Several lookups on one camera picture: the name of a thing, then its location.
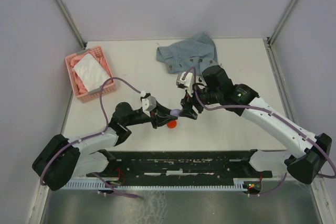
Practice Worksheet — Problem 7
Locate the left aluminium frame post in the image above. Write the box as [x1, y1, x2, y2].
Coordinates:
[54, 0, 87, 49]

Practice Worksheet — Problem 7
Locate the white folded cloth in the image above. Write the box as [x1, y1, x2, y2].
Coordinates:
[72, 53, 112, 91]

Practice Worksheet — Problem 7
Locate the right aluminium frame post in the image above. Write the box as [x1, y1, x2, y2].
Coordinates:
[267, 0, 300, 47]

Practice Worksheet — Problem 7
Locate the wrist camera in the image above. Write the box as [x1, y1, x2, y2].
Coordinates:
[176, 72, 196, 97]
[140, 91, 156, 113]

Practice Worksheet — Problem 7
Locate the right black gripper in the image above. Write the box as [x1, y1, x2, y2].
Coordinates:
[178, 80, 222, 120]

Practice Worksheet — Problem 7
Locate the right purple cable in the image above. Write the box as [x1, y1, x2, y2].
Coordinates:
[182, 67, 336, 177]

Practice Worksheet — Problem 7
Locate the aluminium frame post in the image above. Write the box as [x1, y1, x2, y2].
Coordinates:
[54, 0, 87, 49]
[267, 0, 300, 47]

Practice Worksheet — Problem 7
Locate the pink plastic basket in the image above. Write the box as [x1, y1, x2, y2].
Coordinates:
[65, 46, 113, 103]

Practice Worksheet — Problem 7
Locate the blue denim jacket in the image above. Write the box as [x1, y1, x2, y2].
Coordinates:
[156, 33, 218, 76]

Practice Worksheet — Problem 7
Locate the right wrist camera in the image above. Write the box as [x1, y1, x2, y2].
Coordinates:
[176, 72, 196, 97]

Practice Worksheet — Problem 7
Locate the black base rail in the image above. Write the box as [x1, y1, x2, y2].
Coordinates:
[99, 151, 272, 186]

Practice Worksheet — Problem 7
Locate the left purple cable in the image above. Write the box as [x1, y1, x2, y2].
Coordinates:
[39, 77, 144, 186]

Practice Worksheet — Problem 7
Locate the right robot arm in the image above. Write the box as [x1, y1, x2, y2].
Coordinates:
[176, 65, 335, 185]

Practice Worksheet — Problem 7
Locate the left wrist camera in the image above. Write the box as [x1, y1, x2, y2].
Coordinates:
[140, 91, 156, 113]

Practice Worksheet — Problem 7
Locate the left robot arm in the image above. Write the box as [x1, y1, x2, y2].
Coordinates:
[32, 99, 180, 191]

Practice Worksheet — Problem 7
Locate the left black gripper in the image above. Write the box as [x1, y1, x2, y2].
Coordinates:
[125, 100, 178, 129]

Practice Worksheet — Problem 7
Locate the purple cable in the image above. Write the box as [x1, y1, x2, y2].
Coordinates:
[39, 77, 144, 186]
[182, 67, 336, 177]

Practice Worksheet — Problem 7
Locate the purple earbud case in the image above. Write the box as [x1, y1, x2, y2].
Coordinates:
[170, 109, 181, 118]

